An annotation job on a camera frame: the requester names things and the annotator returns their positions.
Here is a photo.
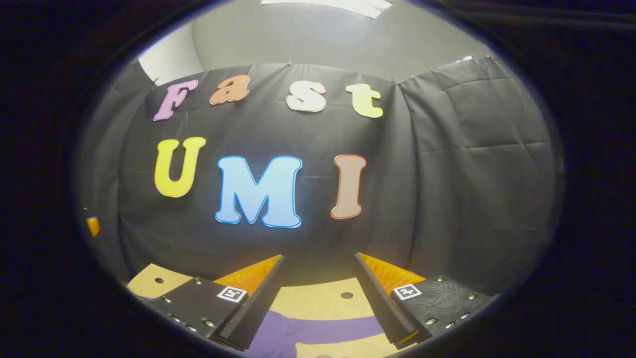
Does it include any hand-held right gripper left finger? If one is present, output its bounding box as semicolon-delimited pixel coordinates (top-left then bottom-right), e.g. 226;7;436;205
144;255;286;352

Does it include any black backdrop cloth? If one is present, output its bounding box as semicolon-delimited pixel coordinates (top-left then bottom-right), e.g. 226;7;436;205
79;55;559;294

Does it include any white ceiling light panel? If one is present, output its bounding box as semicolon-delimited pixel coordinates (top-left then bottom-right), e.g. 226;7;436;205
261;0;393;19

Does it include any purple ribbed button shirt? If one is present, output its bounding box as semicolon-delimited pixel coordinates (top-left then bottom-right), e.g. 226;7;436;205
242;309;387;358

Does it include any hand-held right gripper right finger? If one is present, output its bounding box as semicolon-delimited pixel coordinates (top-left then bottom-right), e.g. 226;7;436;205
354;252;497;350

